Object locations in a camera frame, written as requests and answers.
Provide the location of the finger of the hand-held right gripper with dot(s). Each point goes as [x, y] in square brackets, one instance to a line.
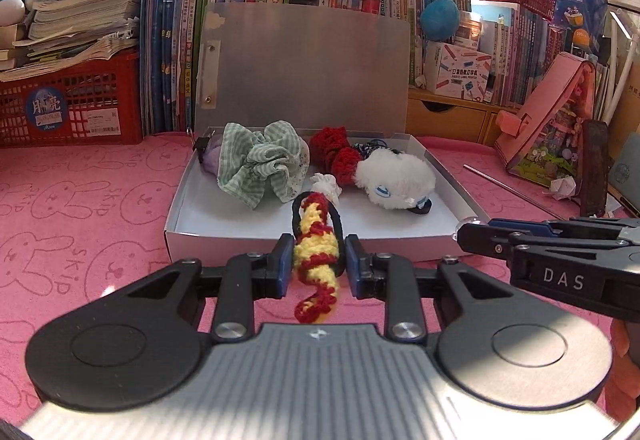
[530, 226]
[485, 240]

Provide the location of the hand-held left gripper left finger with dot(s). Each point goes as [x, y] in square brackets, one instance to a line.
[288, 265]

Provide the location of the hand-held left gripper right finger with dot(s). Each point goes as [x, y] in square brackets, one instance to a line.
[351, 265]

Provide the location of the white fluffy plush charm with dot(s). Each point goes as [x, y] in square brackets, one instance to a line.
[395, 180]

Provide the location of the green checked scrunchie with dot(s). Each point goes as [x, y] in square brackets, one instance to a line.
[260, 160]

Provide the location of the red crochet scrunchie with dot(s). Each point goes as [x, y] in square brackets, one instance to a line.
[332, 153]

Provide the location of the purple fabric scrunchie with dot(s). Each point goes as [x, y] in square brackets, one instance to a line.
[212, 160]

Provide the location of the silver lidded storage box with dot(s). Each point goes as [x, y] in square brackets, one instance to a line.
[300, 70]

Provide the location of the person's right hand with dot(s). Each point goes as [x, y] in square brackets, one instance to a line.
[627, 360]

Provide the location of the metal straw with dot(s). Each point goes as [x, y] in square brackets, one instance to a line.
[515, 192]

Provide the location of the dark brown board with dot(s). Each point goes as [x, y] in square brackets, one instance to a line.
[595, 165]

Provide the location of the pink house-shaped box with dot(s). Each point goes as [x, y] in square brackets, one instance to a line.
[550, 110]

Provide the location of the wooden drawer organizer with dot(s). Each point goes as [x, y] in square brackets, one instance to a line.
[450, 118]

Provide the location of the small glass bottle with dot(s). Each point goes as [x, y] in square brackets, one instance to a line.
[491, 89]

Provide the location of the black binder clip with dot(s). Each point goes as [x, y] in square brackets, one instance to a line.
[201, 144]

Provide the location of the white printed cardboard box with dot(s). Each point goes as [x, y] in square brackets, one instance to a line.
[460, 73]

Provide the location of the small crumpled white paper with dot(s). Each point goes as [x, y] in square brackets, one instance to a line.
[419, 80]

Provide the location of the row of shelf books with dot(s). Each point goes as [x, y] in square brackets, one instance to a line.
[505, 45]

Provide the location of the white curved tube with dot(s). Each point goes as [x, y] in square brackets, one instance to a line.
[620, 65]

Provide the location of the pink rabbit-print mat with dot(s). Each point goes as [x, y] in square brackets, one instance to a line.
[75, 220]

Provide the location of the blue cardboard box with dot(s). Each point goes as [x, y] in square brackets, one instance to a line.
[580, 5]

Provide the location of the row of tall blue workbooks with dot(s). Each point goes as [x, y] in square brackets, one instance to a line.
[170, 55]

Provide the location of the red plastic crate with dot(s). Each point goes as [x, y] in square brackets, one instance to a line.
[70, 110]

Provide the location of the pile of worn books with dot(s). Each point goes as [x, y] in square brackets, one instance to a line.
[80, 15]

